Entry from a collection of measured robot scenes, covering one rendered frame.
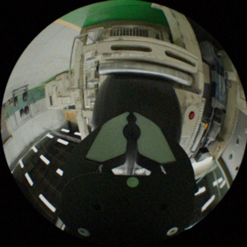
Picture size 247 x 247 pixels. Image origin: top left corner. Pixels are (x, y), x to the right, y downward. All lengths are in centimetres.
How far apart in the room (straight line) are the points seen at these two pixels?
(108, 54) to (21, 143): 1180
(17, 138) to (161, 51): 1175
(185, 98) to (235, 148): 48
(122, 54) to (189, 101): 35
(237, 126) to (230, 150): 15
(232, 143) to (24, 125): 1210
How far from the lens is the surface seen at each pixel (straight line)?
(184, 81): 34
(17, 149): 1197
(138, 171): 29
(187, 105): 45
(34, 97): 1180
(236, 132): 65
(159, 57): 28
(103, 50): 28
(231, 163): 67
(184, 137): 53
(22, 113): 555
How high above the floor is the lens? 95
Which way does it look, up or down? 25 degrees up
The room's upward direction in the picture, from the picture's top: 178 degrees counter-clockwise
